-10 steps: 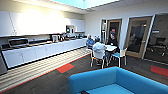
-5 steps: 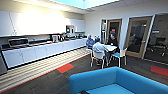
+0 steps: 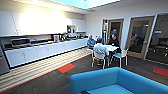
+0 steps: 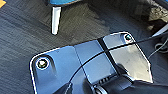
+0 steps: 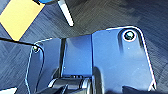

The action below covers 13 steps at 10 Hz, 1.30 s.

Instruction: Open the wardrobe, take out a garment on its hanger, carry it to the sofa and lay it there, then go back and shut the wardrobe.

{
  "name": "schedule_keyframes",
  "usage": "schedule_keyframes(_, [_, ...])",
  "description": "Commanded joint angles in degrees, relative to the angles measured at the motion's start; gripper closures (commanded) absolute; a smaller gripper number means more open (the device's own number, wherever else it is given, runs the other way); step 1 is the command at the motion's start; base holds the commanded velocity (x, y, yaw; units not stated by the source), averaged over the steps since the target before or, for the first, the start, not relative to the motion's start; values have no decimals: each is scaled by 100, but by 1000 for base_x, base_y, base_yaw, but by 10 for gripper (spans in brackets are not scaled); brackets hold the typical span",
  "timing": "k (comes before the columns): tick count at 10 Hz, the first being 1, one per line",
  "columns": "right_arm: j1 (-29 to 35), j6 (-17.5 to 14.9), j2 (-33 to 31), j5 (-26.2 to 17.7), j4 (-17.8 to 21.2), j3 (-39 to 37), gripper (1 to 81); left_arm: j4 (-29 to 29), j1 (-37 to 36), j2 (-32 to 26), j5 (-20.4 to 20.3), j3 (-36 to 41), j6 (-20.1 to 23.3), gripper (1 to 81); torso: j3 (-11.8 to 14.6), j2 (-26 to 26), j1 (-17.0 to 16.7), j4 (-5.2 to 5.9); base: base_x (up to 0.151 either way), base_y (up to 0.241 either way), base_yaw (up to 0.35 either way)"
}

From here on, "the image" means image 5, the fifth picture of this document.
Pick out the blue sofa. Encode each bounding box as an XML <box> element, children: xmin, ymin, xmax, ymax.
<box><xmin>32</xmin><ymin>0</ymin><xmax>75</xmax><ymax>28</ymax></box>

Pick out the thin black base cable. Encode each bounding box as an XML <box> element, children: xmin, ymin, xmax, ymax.
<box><xmin>0</xmin><ymin>36</ymin><xmax>45</xmax><ymax>49</ymax></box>

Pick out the small white robot box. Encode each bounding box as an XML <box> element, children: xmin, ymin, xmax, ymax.
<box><xmin>0</xmin><ymin>87</ymin><xmax>18</xmax><ymax>94</ymax></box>

